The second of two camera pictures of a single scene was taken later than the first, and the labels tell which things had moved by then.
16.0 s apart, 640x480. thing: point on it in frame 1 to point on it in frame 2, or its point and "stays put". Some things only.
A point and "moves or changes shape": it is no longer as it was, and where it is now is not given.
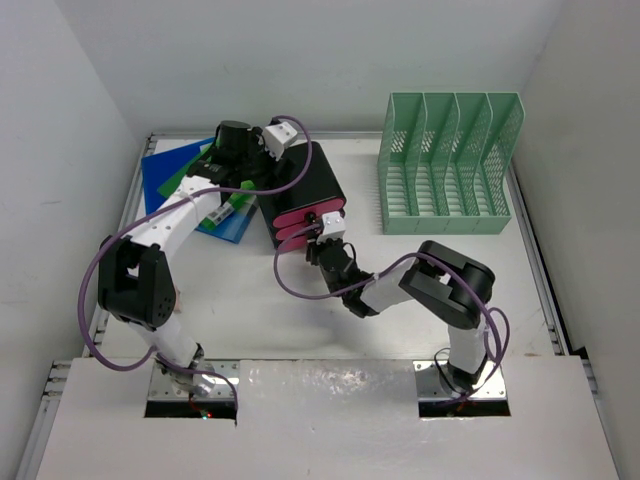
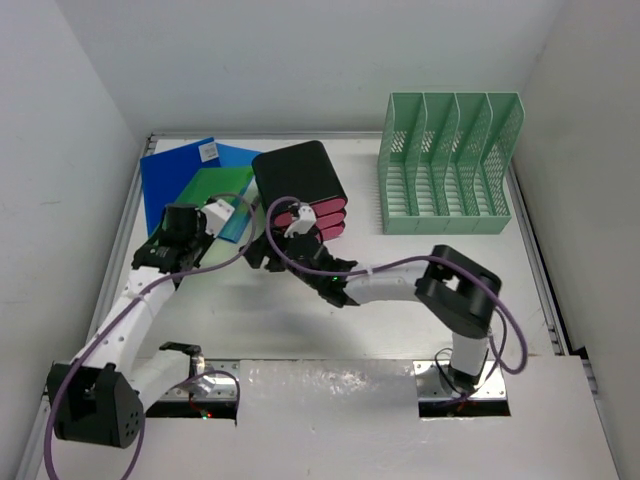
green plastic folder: [202, 155] moves or changes shape
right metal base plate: [430, 383] stays put
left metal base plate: [162, 387] stays put
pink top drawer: [298, 215] stays put
